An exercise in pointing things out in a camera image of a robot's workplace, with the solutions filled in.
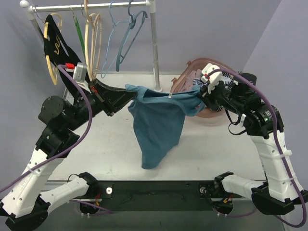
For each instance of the white clothes rack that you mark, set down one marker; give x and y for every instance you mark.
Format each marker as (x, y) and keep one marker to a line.
(32, 10)

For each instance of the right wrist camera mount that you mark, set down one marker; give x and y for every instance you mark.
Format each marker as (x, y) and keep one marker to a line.
(212, 76)

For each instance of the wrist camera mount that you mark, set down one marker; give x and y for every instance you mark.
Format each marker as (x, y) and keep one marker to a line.
(79, 74)
(212, 76)

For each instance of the teal tank top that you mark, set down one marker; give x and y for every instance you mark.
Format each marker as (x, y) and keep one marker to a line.
(158, 120)

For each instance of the green thin hanger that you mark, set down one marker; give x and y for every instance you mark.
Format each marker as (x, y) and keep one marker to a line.
(79, 33)

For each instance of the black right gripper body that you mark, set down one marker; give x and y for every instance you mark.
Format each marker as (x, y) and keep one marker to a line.
(211, 100)

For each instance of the cream wooden hanger with garment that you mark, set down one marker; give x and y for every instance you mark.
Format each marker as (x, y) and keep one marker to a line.
(52, 70)

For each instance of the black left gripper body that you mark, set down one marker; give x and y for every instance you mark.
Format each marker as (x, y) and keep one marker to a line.
(101, 96)

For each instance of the light blue wire hanger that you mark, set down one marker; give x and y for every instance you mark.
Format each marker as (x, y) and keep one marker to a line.
(110, 57)

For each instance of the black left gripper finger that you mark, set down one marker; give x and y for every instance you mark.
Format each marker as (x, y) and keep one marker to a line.
(101, 87)
(118, 99)

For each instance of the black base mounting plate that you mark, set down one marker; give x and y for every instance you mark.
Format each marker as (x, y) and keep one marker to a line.
(144, 195)

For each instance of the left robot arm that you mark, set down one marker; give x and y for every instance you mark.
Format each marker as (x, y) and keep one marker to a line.
(27, 206)

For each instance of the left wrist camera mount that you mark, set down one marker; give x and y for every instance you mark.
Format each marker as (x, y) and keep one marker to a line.
(79, 74)

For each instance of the pale pink garment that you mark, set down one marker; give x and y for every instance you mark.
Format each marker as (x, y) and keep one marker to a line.
(188, 83)

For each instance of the blue white striped garment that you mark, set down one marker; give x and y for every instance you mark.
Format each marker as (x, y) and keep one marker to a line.
(196, 81)

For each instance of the black hanging garment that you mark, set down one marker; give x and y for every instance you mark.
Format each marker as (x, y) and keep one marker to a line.
(59, 52)

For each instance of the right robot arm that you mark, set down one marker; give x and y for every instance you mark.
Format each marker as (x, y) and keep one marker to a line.
(262, 122)

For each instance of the teal plastic hanger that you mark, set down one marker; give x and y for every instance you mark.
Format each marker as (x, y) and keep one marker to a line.
(136, 23)

